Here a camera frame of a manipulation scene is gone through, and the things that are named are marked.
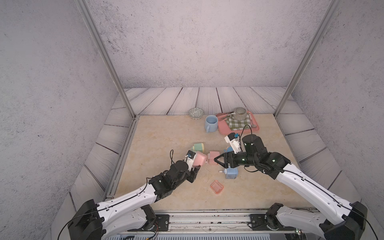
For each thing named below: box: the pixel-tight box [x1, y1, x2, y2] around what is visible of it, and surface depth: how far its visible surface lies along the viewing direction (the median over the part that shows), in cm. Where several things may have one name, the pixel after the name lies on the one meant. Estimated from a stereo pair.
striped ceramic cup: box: [230, 107, 247, 121], surface depth 116 cm
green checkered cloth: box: [225, 113, 252, 131], surface depth 117 cm
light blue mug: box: [205, 114, 219, 133], surface depth 110 cm
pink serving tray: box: [216, 111, 260, 135], surface depth 117 cm
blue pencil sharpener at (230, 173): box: [219, 166, 238, 179], surface depth 85 cm
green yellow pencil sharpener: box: [190, 143, 205, 154], surface depth 96 cm
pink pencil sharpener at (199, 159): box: [192, 151, 207, 167], surface depth 77 cm
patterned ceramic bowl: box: [188, 107, 204, 120], surface depth 121 cm
